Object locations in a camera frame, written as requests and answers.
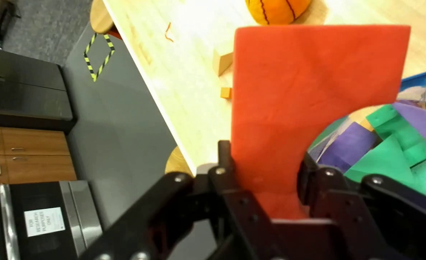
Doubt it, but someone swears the black stove with oven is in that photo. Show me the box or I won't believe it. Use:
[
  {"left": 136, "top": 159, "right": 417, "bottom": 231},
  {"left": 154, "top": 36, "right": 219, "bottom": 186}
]
[{"left": 0, "top": 179, "right": 103, "bottom": 260}]

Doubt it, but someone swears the narrow wooden base cabinet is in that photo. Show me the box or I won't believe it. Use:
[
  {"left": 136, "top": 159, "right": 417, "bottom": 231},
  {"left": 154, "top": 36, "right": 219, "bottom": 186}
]
[{"left": 0, "top": 126, "right": 77, "bottom": 186}]

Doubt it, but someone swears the clear toy bag blue rim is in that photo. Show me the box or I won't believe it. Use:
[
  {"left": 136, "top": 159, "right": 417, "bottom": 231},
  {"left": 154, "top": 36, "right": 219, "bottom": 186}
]
[{"left": 304, "top": 68, "right": 426, "bottom": 214}]

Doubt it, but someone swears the green rectangular foam block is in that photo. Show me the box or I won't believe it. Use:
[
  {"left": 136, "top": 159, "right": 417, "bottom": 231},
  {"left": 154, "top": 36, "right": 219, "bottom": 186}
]
[{"left": 363, "top": 104, "right": 402, "bottom": 130}]

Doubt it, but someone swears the green triangle foam block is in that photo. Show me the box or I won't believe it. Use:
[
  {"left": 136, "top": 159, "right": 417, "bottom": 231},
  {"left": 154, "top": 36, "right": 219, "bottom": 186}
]
[{"left": 342, "top": 134, "right": 426, "bottom": 199}]

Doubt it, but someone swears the orange toy pumpkin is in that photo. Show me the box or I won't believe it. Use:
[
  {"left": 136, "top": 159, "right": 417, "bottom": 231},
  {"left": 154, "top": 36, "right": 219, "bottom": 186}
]
[{"left": 243, "top": 0, "right": 313, "bottom": 26}]

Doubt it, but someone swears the white paper on oven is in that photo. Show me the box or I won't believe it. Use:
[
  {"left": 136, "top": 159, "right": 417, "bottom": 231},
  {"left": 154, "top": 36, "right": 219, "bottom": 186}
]
[{"left": 22, "top": 206, "right": 66, "bottom": 238}]

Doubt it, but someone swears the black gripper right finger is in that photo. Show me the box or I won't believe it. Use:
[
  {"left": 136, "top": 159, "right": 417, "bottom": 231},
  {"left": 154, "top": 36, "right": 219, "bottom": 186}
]
[{"left": 295, "top": 153, "right": 426, "bottom": 260}]

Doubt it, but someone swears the small orange foam cube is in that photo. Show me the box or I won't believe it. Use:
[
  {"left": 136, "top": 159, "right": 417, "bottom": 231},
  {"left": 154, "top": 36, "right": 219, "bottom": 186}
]
[{"left": 219, "top": 85, "right": 233, "bottom": 101}]

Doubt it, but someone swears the red arch foam block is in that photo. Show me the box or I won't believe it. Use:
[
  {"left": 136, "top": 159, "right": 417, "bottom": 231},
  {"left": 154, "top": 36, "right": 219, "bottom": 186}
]
[{"left": 229, "top": 23, "right": 411, "bottom": 221}]

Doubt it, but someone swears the dark steel refrigerator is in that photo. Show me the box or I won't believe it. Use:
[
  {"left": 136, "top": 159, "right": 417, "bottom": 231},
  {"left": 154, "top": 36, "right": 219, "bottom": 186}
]
[{"left": 0, "top": 45, "right": 76, "bottom": 134}]

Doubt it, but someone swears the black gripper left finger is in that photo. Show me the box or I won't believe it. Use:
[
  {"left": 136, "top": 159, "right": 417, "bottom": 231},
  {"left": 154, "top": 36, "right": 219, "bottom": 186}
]
[{"left": 79, "top": 140, "right": 290, "bottom": 260}]

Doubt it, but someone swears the light purple foam block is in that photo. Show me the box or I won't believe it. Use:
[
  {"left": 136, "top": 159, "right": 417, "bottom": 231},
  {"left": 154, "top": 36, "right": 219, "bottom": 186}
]
[{"left": 391, "top": 100, "right": 426, "bottom": 156}]

